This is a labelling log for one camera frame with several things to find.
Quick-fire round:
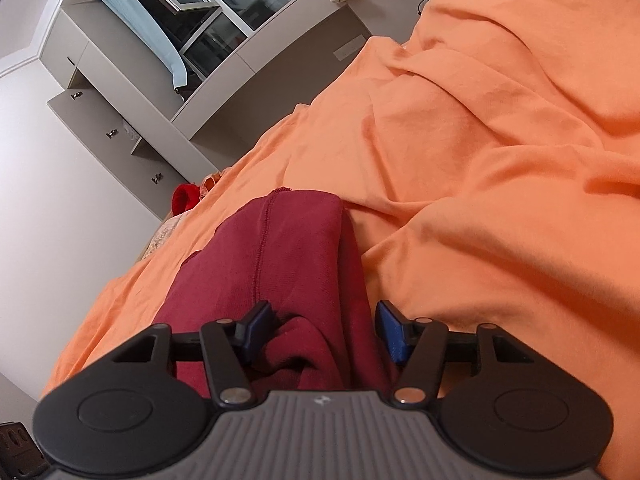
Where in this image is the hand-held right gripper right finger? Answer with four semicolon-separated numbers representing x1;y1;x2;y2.
375;300;540;407

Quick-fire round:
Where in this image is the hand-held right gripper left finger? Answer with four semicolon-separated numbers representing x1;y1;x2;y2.
107;301;277;407

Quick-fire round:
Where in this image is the dark red knit shirt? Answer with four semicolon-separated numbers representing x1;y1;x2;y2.
152;187;407;397

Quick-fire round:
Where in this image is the beige lace cloth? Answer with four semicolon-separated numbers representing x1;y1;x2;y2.
141;211;182;262

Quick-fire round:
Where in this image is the bright red cloth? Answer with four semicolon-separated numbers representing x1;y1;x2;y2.
172;183;202;215

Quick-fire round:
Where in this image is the small orange cloth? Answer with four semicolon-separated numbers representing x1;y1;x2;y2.
199;170;230;197

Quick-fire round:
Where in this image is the orange blanket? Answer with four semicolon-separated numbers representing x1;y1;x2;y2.
40;0;640;480

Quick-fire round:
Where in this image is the grey wardrobe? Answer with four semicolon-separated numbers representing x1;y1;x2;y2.
42;7;223;222

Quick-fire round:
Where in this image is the dark slotted object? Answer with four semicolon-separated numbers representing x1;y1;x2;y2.
0;422;50;480

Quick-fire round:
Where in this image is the grey built-in desk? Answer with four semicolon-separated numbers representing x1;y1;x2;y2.
169;0;453;147

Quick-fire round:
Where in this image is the light blue curtain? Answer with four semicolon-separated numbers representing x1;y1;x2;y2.
97;0;189;90

